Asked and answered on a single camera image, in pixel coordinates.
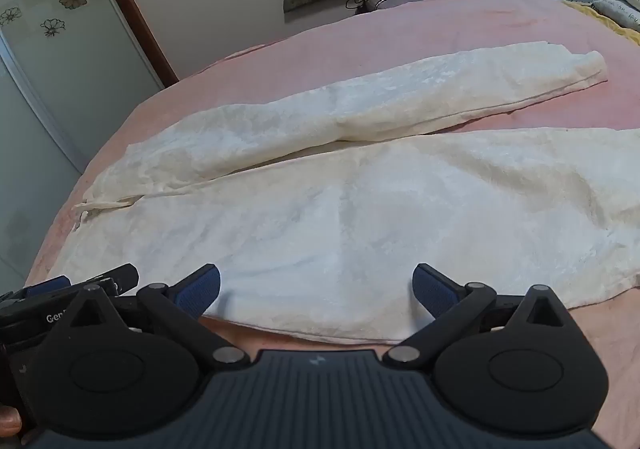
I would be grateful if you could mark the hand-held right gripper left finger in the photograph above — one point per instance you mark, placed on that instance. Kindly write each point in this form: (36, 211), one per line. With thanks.
(202, 286)

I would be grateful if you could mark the cream white towel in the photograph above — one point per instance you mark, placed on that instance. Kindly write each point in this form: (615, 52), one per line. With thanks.
(350, 209)

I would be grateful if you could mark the pink blanket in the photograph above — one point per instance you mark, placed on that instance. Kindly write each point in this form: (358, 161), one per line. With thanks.
(200, 84)

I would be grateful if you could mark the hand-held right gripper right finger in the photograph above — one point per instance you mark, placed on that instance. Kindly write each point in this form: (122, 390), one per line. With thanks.
(431, 288)

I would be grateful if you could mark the brown wooden door frame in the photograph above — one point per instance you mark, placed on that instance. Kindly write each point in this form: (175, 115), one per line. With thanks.
(130, 9)

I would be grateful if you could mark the wardrobe door with flowers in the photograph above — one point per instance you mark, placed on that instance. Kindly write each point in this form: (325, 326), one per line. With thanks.
(50, 89)

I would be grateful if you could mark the yellow cloth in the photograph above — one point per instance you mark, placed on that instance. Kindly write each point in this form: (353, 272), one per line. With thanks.
(626, 32)

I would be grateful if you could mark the person's left hand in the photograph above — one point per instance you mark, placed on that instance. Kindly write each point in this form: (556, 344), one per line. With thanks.
(9, 424)

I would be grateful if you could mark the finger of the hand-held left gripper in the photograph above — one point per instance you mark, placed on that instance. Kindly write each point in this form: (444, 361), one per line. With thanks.
(122, 275)
(47, 285)

